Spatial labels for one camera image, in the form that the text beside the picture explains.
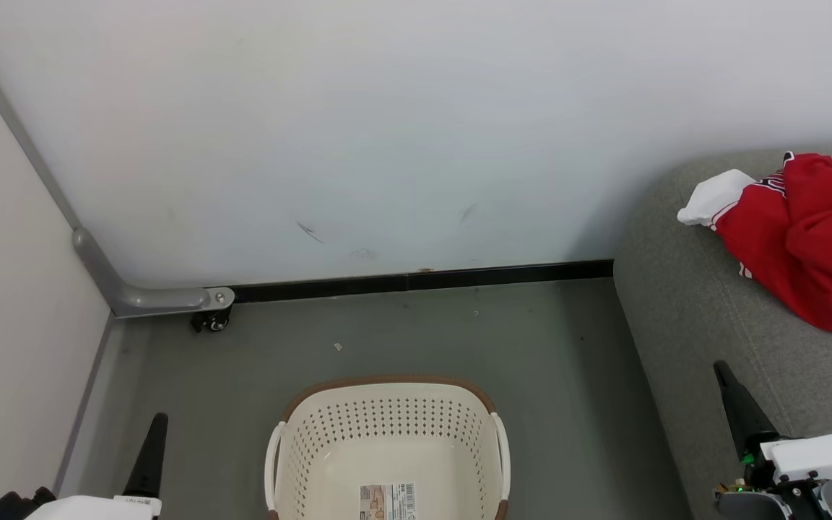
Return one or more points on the grey fabric sofa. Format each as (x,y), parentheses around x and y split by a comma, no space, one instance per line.
(683,325)

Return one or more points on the black baseboard strip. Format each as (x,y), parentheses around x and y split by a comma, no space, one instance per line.
(423,279)

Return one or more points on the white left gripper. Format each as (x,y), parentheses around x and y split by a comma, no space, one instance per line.
(91,509)

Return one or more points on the printed paper label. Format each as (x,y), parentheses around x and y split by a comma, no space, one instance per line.
(387,502)

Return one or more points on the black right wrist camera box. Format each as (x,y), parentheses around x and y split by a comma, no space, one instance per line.
(770,504)

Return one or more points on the red jersey with white sleeve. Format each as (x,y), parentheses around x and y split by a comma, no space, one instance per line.
(763,245)

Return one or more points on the black caster wheel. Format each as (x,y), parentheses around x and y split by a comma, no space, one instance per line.
(212,320)

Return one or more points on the grey metal partition frame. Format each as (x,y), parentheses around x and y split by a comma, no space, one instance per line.
(149,297)

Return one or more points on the cream perforated laundry basket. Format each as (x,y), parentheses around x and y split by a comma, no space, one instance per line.
(387,448)

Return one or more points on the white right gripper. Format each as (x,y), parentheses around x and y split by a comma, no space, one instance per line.
(813,456)

